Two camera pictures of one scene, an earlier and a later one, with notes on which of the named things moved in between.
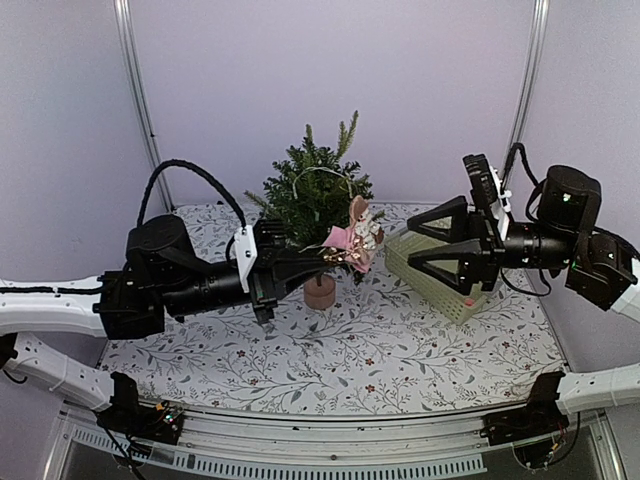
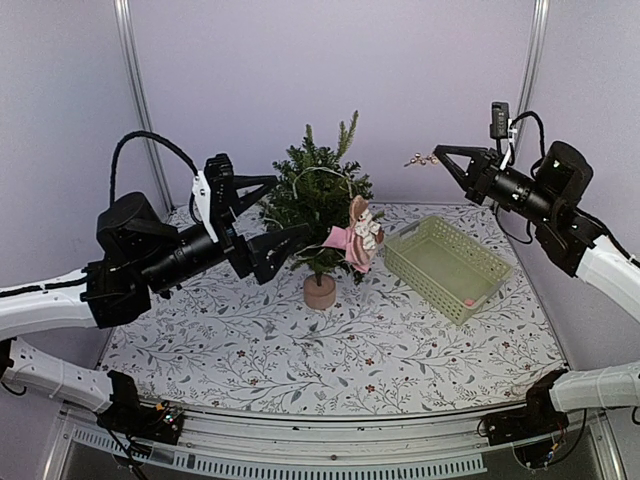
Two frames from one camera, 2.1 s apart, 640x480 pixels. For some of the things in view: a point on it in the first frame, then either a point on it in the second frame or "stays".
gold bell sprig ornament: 336,254 -> 417,159
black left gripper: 288,275 -> 241,256
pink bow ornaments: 358,242 stays
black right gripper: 481,255 -> 476,189
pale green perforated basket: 406,244 stays
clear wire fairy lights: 320,168 stays
